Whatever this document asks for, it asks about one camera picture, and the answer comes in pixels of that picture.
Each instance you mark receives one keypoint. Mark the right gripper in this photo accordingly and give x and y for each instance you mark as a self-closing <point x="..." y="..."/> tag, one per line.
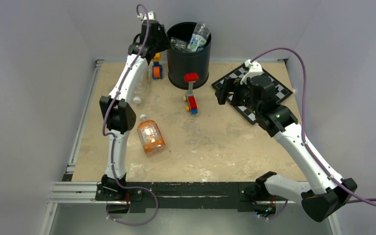
<point x="222" y="93"/>

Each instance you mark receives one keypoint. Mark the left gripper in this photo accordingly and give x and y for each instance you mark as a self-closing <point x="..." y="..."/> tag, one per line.
<point x="165" y="43"/>

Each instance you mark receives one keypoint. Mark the small clear crushed bottle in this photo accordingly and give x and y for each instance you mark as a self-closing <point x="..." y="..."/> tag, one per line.
<point x="178" y="44"/>

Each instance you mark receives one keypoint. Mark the small bottle with green label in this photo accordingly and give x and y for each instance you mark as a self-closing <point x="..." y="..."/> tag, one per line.
<point x="199" y="38"/>

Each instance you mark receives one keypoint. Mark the large clear plastic bottle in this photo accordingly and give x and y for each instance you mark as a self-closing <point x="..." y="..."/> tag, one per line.
<point x="142" y="89"/>

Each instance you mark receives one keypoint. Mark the orange juice bottle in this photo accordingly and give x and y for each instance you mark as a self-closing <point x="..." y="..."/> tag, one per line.
<point x="150" y="136"/>

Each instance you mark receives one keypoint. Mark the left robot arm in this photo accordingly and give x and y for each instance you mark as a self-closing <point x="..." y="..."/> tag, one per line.
<point x="118" y="116"/>

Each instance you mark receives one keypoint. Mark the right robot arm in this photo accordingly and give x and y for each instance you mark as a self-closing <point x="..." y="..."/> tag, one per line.
<point x="326" y="190"/>

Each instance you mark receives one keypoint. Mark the black round bin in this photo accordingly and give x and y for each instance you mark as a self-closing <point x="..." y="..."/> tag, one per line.
<point x="181" y="63"/>

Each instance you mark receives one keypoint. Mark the black and white chessboard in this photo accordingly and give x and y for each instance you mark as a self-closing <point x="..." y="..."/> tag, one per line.
<point x="282" y="92"/>

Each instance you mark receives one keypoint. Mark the toy block car with red top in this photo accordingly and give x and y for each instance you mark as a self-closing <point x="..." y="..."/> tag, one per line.
<point x="189" y="98"/>

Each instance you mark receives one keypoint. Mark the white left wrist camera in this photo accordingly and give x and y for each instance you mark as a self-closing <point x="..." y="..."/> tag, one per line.
<point x="151" y="16"/>

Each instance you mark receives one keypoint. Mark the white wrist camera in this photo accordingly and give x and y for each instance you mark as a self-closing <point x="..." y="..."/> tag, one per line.
<point x="254" y="69"/>
<point x="151" y="16"/>

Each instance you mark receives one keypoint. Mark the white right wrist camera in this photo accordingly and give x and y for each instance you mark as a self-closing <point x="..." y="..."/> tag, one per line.
<point x="254" y="69"/>

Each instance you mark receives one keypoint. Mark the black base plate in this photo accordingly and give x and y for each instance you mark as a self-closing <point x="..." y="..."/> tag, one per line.
<point x="140" y="196"/>

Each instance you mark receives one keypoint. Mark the aluminium frame rail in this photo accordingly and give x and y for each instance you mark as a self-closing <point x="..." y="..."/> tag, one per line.
<point x="216" y="145"/>

